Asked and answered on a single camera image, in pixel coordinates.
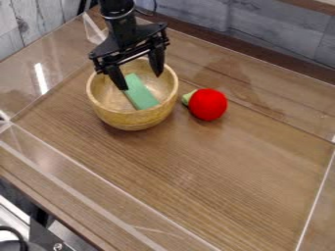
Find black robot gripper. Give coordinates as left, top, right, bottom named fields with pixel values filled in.
left=89, top=23, right=169, bottom=90

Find green rectangular stick block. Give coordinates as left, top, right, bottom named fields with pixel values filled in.
left=122, top=74, right=160, bottom=110

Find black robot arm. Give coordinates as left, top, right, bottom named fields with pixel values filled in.
left=89, top=0, right=168, bottom=90

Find light wooden bowl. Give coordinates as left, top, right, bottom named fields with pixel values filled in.
left=86, top=58, right=178, bottom=131

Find red toy strawberry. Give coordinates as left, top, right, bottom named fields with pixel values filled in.
left=181, top=88, right=228, bottom=122

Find clear acrylic corner bracket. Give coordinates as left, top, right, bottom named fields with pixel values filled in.
left=82, top=13, right=106, bottom=45

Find black metal table bracket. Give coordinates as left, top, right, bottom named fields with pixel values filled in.
left=29, top=209, right=74, bottom=251

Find black cable under table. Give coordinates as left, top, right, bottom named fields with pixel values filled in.
left=0, top=225, right=32, bottom=251

